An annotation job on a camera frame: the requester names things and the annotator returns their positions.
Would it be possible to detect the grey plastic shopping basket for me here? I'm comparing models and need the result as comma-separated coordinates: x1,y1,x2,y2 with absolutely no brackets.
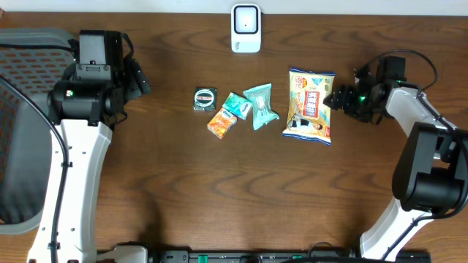
1,28,74,235

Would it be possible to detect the cream snack bag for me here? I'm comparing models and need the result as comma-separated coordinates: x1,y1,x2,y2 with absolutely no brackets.
282,68,336,145

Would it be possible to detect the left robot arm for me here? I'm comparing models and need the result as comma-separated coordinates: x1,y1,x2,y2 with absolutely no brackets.
27,30,151,262

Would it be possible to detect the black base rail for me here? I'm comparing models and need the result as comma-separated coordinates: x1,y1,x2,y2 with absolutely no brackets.
97,249,432,263

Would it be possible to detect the teal small snack packet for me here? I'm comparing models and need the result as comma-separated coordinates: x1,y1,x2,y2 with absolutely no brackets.
244,83,279,130

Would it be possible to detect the teal gum box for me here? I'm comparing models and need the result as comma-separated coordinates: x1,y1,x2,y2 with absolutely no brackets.
222,92,252,120

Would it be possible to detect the round black white container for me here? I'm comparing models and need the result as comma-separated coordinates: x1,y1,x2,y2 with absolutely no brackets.
193,88,217,111

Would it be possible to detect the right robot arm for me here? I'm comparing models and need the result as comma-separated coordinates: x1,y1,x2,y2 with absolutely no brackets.
323,50,467,262

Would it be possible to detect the orange snack packet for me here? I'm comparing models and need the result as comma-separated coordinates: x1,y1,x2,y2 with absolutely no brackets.
207,108,237,139

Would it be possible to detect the white barcode scanner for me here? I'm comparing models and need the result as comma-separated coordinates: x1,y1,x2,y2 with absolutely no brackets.
230,4,262,53

